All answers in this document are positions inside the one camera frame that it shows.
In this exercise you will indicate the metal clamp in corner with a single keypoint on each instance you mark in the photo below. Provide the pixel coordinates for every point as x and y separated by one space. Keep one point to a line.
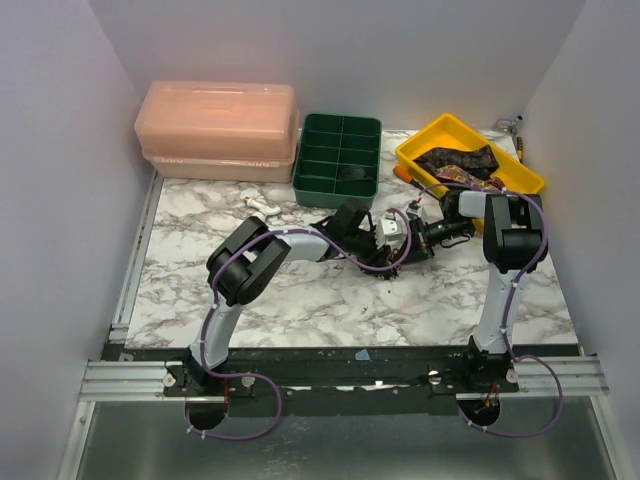
509 125

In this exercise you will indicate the yellow plastic tray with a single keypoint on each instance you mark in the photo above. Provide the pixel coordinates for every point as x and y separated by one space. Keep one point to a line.
450 132

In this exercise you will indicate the colourful patterned tie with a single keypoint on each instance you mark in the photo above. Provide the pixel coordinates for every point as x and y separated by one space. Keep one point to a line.
455 174

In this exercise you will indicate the white ribbed handheld device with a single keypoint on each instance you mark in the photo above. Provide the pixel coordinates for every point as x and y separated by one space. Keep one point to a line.
260 209

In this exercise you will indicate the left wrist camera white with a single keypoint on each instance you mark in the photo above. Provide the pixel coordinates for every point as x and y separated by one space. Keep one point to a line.
390 230

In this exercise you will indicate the dark paisley tie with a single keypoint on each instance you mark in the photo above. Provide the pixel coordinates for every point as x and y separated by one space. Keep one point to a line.
481 162

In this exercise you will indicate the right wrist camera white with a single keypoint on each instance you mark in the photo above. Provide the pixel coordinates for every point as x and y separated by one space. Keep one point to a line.
415 211

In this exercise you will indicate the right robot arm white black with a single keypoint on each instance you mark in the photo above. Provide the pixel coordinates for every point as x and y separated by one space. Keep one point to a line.
515 241

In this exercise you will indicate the orange handled tool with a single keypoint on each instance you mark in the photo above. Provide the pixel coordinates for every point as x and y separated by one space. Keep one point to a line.
424 190

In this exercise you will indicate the black mounting base plate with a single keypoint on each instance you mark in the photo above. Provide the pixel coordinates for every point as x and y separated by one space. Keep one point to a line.
338 381

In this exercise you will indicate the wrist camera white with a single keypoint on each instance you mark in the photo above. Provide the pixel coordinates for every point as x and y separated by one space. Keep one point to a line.
415 211
390 230

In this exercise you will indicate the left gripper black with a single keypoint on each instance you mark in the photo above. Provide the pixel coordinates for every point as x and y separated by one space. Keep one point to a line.
375 256

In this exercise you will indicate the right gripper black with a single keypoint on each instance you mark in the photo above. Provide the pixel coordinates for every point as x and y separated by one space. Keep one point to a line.
427 239

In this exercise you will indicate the pink translucent storage box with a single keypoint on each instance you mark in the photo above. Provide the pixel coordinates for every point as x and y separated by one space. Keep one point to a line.
229 131

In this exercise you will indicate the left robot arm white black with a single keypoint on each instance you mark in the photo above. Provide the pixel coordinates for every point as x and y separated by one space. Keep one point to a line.
241 268

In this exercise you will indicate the dark floral rose tie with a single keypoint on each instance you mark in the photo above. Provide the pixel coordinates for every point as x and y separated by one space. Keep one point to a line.
395 259

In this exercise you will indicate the green divided organizer tray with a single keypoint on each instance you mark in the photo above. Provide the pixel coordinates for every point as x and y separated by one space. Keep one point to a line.
338 158

